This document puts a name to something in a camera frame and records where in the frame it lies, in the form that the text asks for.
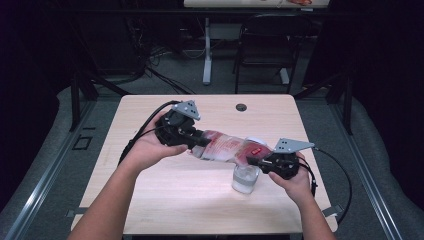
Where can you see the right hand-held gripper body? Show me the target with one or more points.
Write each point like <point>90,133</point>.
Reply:
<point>283,165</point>

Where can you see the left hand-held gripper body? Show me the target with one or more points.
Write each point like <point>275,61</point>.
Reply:
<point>175,130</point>

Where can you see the translucent white jar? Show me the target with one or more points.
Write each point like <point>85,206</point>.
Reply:
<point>245,181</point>

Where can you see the person's right hand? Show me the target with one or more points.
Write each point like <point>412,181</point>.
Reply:
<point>298,186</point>

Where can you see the person's left hand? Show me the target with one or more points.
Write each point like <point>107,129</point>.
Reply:
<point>148,150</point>

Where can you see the wooden desk with white legs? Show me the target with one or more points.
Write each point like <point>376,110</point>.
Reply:
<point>207,60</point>

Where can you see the black metal stand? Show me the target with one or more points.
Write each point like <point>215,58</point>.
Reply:
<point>75,100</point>
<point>348,106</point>

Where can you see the black folding chair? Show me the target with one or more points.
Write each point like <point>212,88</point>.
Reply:
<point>276,25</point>

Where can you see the dark curtain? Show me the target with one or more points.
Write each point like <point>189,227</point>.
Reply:
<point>393,66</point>
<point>26,66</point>

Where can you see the orange thing on desk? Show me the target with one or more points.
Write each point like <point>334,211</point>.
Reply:
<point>300,2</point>

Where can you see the grey table bracket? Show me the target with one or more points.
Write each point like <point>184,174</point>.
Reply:
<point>76,211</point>
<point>331,210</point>

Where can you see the aluminium floor rail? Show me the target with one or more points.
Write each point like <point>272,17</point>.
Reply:
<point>41,186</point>
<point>370,186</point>

